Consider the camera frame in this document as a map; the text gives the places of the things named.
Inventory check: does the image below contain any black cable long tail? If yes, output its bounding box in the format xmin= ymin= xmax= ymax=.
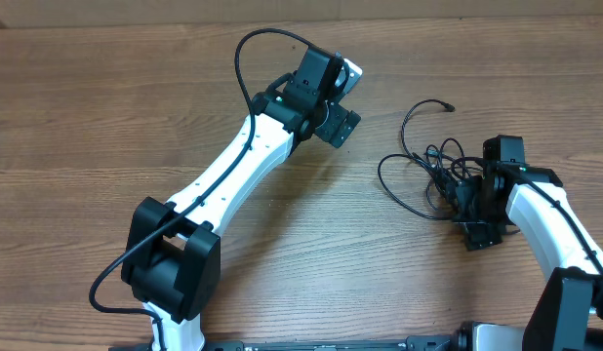
xmin=377 ymin=98 xmax=457 ymax=221

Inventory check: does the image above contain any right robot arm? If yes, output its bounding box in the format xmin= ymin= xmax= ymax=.
xmin=448 ymin=135 xmax=603 ymax=351

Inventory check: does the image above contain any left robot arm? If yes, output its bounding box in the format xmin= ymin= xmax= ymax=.
xmin=121 ymin=48 xmax=363 ymax=350

